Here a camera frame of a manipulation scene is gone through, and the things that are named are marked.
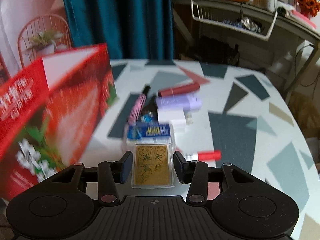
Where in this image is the white wire basket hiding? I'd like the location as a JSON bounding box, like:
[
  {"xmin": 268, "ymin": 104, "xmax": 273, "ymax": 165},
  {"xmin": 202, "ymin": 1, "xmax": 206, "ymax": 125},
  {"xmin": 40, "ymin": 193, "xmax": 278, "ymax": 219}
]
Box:
[{"xmin": 190, "ymin": 0, "xmax": 278, "ymax": 41}]

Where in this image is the purple tube box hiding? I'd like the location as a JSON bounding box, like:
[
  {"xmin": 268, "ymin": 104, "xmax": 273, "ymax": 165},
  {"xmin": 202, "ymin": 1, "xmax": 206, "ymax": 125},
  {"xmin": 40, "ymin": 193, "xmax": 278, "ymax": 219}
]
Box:
[{"xmin": 156, "ymin": 94, "xmax": 202, "ymax": 111}]

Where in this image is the white charger plug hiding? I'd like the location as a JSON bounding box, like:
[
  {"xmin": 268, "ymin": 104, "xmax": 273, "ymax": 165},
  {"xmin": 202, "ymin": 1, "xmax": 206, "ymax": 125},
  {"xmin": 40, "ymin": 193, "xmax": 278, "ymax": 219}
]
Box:
[{"xmin": 157, "ymin": 109, "xmax": 194, "ymax": 126}]

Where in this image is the red white marker pen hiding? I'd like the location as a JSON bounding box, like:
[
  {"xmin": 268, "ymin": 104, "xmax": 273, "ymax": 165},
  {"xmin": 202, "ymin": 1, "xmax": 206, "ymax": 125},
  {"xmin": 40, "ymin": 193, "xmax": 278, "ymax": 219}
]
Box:
[{"xmin": 184, "ymin": 150, "xmax": 221, "ymax": 161}]

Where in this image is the black key with ring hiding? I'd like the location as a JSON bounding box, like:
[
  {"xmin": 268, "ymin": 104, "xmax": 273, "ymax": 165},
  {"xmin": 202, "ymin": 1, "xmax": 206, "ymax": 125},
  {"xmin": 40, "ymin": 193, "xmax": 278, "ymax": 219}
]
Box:
[{"xmin": 142, "ymin": 93, "xmax": 158, "ymax": 115}]

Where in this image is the blue label plastic box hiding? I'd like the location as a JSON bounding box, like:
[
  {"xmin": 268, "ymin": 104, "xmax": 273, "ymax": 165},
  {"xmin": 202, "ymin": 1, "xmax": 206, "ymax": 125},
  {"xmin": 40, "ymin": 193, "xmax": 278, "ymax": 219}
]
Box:
[{"xmin": 124, "ymin": 122, "xmax": 175, "ymax": 145}]

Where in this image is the teal blue curtain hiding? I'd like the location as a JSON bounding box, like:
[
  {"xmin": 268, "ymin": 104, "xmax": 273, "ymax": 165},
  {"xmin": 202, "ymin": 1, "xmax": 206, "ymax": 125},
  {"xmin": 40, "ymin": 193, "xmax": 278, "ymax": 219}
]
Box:
[{"xmin": 63, "ymin": 0, "xmax": 174, "ymax": 60}]

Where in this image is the dark red tube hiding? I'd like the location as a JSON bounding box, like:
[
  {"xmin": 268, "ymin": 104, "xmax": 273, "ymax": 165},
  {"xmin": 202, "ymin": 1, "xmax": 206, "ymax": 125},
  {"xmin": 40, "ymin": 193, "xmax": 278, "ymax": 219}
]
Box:
[{"xmin": 158, "ymin": 82, "xmax": 200, "ymax": 97}]

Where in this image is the patterned geometric tablecloth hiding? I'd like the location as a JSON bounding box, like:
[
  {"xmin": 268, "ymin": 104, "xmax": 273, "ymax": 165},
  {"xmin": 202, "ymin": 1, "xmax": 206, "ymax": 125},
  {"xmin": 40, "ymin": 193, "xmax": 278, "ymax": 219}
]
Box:
[{"xmin": 81, "ymin": 60, "xmax": 319, "ymax": 239}]

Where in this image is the gold card case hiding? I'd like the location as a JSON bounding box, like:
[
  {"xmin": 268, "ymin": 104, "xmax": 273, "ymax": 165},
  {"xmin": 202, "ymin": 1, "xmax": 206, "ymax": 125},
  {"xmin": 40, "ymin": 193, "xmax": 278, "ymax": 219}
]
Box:
[{"xmin": 131, "ymin": 143, "xmax": 175, "ymax": 189}]

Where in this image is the orange flower bouquet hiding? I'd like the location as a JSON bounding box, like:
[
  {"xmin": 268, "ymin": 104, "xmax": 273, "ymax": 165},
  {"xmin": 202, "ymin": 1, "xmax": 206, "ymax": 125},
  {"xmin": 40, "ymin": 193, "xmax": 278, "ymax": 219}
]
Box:
[{"xmin": 296, "ymin": 0, "xmax": 319, "ymax": 17}]

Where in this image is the red strawberry cardboard box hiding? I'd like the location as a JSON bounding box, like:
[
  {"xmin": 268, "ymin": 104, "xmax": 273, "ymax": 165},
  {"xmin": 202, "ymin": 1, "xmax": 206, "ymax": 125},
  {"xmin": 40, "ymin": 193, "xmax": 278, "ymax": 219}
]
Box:
[{"xmin": 1, "ymin": 44, "xmax": 117, "ymax": 200}]

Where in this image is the grey side desk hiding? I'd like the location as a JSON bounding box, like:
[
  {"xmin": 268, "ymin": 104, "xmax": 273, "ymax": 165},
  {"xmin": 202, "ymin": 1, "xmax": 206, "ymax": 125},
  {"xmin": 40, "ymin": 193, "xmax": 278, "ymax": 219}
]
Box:
[{"xmin": 172, "ymin": 0, "xmax": 319, "ymax": 100}]

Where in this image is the printed chair backdrop cloth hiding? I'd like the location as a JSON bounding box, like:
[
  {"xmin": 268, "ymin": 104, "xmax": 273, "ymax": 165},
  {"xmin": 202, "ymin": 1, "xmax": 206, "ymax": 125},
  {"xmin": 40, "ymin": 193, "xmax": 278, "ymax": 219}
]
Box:
[{"xmin": 1, "ymin": 0, "xmax": 66, "ymax": 76}]

